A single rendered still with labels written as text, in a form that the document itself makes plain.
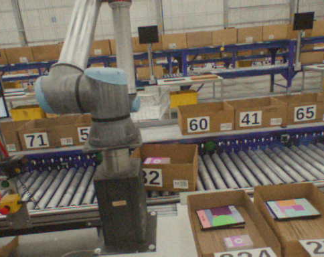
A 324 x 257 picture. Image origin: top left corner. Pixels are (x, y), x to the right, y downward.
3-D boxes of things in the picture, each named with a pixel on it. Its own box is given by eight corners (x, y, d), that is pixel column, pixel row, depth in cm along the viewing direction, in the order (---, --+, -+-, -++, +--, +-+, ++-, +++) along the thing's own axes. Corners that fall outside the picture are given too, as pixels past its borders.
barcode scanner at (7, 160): (27, 177, 128) (19, 157, 125) (4, 182, 128) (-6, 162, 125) (33, 170, 134) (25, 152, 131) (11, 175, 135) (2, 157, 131)
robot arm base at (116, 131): (138, 142, 98) (136, 116, 95) (86, 148, 95) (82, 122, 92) (136, 128, 116) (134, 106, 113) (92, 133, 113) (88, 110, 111)
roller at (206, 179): (209, 199, 148) (209, 191, 147) (193, 160, 198) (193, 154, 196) (217, 198, 149) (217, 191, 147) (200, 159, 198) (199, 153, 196)
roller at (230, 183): (231, 197, 149) (231, 189, 147) (211, 158, 198) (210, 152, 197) (240, 196, 149) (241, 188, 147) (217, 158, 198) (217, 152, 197)
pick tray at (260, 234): (202, 278, 94) (201, 255, 91) (187, 212, 131) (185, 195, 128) (280, 269, 95) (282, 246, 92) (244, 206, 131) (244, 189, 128)
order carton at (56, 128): (23, 152, 194) (17, 130, 188) (38, 138, 222) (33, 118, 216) (77, 146, 195) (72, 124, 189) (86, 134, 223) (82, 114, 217)
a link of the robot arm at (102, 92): (124, 118, 94) (118, 67, 89) (78, 119, 97) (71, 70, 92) (134, 108, 109) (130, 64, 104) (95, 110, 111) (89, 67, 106)
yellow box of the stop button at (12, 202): (-1, 216, 131) (-5, 204, 129) (8, 206, 140) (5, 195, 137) (29, 213, 132) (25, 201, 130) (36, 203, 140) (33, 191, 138)
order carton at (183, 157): (127, 189, 156) (124, 163, 151) (141, 166, 183) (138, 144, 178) (195, 191, 148) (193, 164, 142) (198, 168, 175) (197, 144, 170)
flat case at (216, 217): (245, 224, 116) (245, 221, 116) (203, 231, 114) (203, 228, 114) (233, 206, 129) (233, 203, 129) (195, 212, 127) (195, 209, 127)
